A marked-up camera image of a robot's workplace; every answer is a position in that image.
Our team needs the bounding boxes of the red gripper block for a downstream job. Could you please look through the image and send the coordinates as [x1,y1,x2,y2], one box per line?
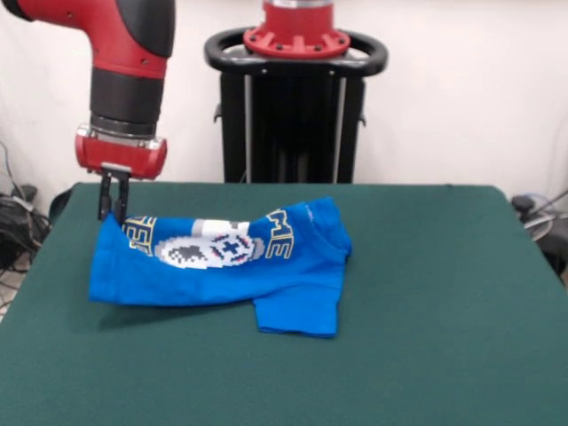
[74,123,169,225]

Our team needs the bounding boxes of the dark green table cloth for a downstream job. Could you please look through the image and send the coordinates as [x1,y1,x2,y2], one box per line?
[0,181,568,426]

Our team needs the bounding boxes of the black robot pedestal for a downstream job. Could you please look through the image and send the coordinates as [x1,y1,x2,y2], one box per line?
[203,26,391,184]

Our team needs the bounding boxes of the blue printed T-shirt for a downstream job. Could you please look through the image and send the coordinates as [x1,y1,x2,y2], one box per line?
[87,196,355,339]

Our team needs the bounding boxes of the black cable tangle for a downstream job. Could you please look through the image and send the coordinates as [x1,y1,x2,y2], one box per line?
[0,141,53,312]

